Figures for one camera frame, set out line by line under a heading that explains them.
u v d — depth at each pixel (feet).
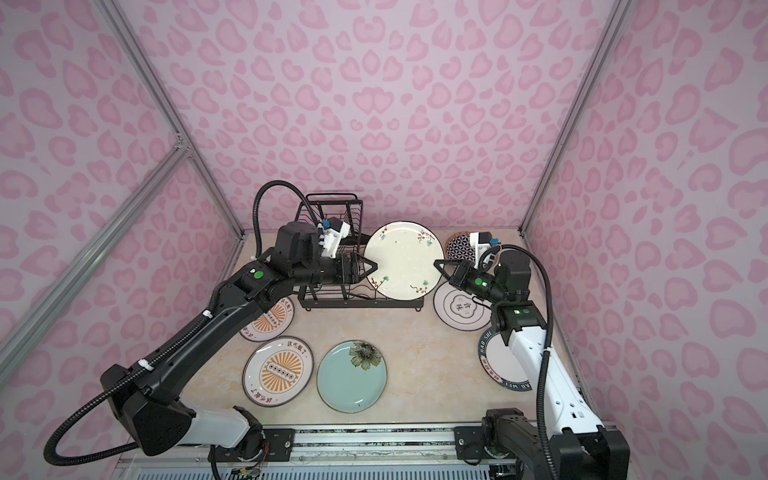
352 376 2.75
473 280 2.11
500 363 2.96
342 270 1.99
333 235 2.11
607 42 2.40
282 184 1.94
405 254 2.41
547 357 1.54
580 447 1.25
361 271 2.10
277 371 2.79
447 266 2.35
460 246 3.73
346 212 3.29
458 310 3.21
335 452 2.37
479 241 2.22
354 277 2.01
